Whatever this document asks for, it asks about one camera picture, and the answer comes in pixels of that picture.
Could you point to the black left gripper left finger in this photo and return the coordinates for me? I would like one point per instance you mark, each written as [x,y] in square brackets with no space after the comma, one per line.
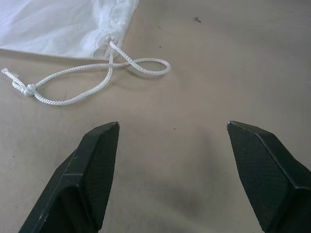
[80,179]

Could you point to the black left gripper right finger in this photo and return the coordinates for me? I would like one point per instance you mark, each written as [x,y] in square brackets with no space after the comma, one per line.
[269,177]

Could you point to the small dark screw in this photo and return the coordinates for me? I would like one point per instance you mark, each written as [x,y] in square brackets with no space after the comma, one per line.
[198,19]

